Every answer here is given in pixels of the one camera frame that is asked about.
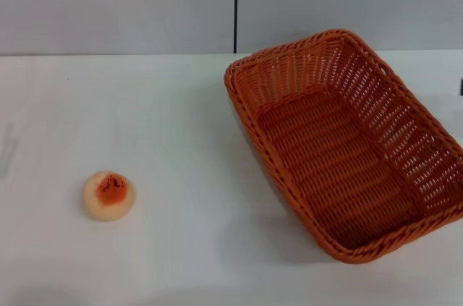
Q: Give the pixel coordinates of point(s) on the orange woven rectangular basket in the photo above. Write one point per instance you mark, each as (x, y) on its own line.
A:
(325, 161)

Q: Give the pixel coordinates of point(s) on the round bun with orange centre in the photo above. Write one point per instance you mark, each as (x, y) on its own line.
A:
(108, 197)

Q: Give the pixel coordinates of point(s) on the black vertical wall strip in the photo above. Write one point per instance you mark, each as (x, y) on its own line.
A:
(236, 6)

